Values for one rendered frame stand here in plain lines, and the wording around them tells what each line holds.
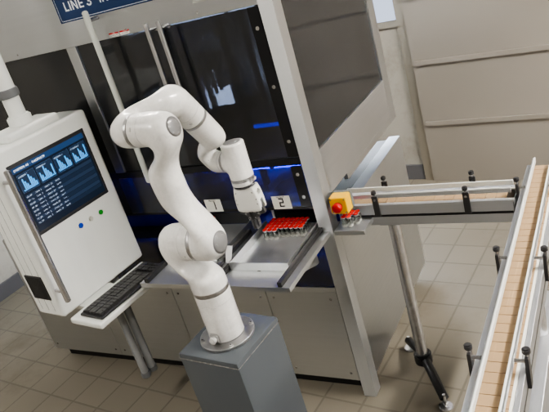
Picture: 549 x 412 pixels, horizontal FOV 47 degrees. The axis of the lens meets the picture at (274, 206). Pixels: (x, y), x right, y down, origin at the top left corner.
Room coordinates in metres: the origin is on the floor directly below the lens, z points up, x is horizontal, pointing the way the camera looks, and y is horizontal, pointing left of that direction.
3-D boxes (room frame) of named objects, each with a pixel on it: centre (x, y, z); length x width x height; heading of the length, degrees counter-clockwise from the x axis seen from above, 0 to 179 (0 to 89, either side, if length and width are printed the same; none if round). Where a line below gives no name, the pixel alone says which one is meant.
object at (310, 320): (3.25, 0.40, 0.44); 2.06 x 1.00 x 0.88; 57
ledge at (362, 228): (2.29, -0.29, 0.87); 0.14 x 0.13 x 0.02; 147
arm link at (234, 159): (2.08, 0.08, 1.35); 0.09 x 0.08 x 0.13; 55
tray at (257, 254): (2.27, 0.04, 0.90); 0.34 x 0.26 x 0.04; 148
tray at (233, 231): (2.48, 0.30, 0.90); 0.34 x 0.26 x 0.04; 147
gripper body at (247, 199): (2.07, 0.08, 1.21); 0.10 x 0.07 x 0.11; 57
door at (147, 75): (2.68, 0.41, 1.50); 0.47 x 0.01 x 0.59; 57
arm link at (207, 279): (1.82, 0.30, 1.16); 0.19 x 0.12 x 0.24; 55
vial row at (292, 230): (2.34, -0.01, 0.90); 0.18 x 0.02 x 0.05; 58
